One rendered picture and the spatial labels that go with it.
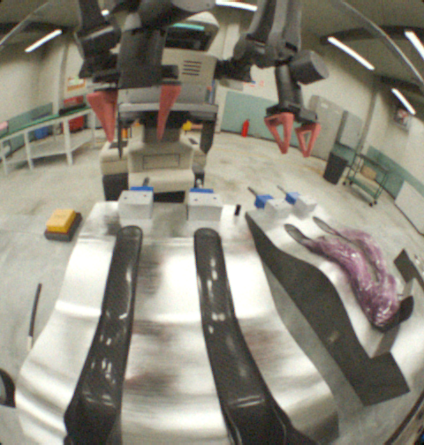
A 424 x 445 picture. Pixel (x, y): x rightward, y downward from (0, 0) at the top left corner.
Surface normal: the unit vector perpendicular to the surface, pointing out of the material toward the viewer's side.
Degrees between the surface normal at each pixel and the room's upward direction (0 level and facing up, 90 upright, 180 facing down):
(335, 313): 90
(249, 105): 90
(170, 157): 98
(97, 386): 26
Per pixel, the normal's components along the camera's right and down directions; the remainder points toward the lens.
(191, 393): 0.07, -0.98
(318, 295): -0.90, 0.16
